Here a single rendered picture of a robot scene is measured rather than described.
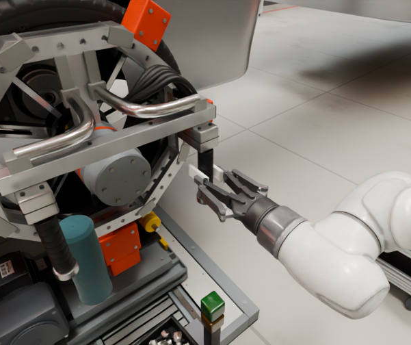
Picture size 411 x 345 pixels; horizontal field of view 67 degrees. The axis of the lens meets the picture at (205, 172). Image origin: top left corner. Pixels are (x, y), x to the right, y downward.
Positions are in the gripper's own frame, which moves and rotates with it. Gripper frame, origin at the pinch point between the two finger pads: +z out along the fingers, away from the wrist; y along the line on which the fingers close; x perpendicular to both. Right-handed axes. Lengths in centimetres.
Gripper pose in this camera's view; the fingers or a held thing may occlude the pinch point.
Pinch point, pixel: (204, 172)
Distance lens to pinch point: 72.3
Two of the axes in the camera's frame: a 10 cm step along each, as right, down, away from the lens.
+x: 0.0, -8.0, -6.0
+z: -6.1, -4.7, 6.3
